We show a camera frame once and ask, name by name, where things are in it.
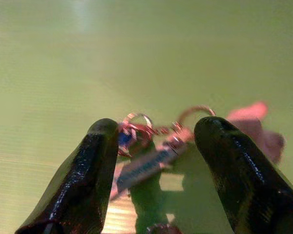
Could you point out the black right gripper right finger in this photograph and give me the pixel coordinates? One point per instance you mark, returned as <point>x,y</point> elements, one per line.
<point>246,175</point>

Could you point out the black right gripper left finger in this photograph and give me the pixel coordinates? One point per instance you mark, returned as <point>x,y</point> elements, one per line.
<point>83,175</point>

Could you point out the key bunch with white plush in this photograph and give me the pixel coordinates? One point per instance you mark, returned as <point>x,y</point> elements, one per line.
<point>161,156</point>

